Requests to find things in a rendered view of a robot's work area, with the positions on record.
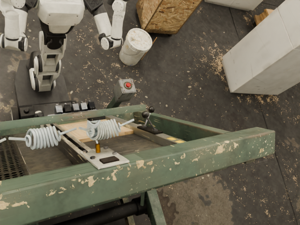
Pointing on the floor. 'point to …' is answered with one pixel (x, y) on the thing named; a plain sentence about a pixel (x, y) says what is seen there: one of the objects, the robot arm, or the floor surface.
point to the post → (113, 104)
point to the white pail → (135, 46)
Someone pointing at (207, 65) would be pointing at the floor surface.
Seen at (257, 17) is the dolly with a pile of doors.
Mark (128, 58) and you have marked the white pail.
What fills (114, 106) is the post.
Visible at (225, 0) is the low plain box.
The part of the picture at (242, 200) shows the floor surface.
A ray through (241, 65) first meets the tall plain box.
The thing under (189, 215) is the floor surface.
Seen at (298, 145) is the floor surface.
